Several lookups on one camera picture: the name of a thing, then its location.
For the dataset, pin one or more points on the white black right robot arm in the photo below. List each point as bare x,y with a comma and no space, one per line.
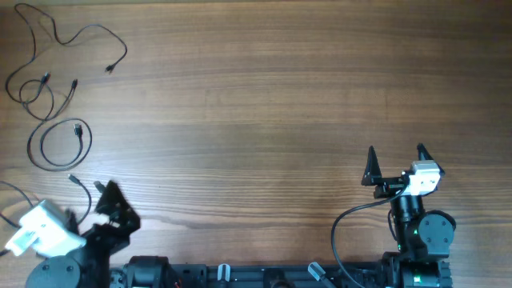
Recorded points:
423,237

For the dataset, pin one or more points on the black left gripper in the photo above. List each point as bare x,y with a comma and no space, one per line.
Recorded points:
123,210

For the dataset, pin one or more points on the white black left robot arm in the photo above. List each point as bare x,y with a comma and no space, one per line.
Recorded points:
89,266

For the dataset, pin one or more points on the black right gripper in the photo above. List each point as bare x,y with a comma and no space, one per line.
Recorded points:
388,185

